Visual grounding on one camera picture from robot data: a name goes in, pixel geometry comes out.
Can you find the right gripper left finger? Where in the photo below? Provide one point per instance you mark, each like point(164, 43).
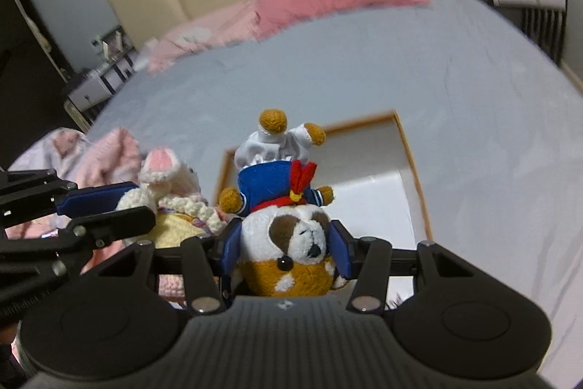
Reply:
point(227, 253)

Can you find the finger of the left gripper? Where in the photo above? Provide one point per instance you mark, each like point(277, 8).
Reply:
point(92, 200)
point(98, 231)

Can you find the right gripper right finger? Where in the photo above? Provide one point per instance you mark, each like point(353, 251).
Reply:
point(343, 249)

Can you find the sailor dog plush toy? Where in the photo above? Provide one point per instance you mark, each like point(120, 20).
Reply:
point(284, 250)

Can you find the cream crochet bunny doll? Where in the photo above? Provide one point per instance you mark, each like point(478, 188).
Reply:
point(168, 206)

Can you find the pink quilt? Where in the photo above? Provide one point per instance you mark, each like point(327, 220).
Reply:
point(114, 159)

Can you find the orange cardboard storage box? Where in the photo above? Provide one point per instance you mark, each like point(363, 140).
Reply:
point(369, 165)

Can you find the white left nightstand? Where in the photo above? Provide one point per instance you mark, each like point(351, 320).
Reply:
point(89, 91)

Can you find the grey bed sheet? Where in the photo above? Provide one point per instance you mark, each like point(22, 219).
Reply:
point(494, 126)

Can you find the light pink pillow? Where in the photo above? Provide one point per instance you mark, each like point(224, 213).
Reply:
point(221, 28)

